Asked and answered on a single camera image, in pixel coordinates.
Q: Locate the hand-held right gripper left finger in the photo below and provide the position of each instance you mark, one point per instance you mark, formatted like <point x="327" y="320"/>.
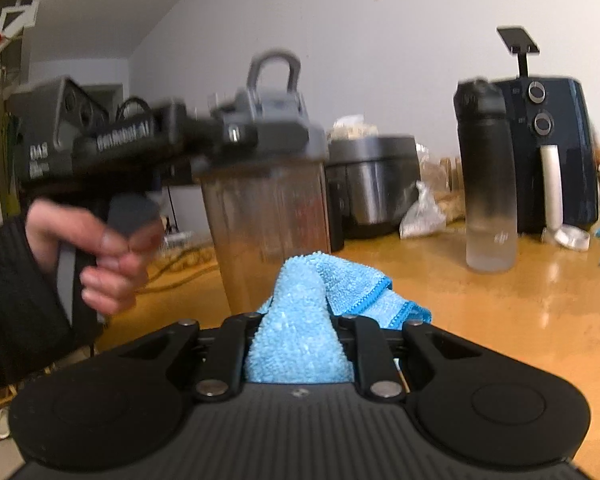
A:
<point x="240" y="340"/>

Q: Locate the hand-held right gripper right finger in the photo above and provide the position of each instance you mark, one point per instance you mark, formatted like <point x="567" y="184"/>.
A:
<point x="362" y="345"/>

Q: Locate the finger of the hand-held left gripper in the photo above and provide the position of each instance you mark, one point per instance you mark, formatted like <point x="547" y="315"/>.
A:
<point x="250" y="135"/>

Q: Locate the blue microfibre cloth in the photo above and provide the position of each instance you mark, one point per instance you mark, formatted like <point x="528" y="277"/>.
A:
<point x="300" y="320"/>

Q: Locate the clear shaker bottle grey lid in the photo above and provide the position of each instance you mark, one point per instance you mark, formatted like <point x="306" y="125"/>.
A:
<point x="270" y="210"/>

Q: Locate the person's left hand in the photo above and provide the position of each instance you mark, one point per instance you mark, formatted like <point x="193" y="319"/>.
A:
<point x="115" y="270"/>

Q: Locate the white tissue box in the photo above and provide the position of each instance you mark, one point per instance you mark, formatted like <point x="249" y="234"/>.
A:
<point x="354" y="129"/>

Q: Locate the grey steel rice cooker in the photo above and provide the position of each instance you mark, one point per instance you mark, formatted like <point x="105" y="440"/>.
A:
<point x="375" y="185"/>

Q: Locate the white granule plastic bag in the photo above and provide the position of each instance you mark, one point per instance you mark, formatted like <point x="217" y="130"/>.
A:
<point x="422" y="220"/>

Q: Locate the bag of brown flatbread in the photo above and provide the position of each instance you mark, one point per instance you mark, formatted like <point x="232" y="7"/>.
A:
<point x="437" y="175"/>

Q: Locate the black frosted water bottle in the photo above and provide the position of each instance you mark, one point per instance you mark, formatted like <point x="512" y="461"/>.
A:
<point x="487" y="185"/>

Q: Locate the dark blue air fryer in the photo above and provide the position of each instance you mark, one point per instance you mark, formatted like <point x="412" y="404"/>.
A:
<point x="575" y="160"/>

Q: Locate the black phone stand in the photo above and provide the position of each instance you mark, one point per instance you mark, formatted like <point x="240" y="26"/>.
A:
<point x="517" y="39"/>

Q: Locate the white lattice frame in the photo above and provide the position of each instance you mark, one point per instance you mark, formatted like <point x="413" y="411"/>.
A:
<point x="22" y="10"/>

